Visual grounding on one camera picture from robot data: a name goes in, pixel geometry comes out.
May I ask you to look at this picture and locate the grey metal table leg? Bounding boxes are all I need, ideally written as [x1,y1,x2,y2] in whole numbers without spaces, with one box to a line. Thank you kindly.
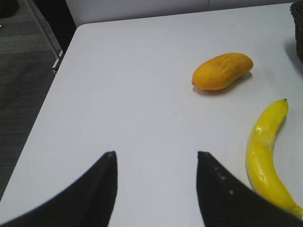
[24,0,63,75]

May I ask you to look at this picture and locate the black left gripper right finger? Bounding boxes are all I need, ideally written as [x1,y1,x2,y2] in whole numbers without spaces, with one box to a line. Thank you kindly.
[197,151,303,227]

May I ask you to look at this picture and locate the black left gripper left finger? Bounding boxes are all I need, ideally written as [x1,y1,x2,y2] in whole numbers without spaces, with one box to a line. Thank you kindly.
[3,151,117,227]

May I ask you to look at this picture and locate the orange yellow mango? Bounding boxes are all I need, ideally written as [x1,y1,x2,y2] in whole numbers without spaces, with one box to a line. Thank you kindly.
[192,52,253,91]

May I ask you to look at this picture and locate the yellow banana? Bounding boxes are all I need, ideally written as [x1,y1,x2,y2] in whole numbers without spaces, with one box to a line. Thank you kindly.
[246,99,303,219]

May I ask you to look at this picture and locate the black wicker basket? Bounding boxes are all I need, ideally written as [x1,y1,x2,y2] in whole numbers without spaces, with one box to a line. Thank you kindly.
[290,1,303,62]

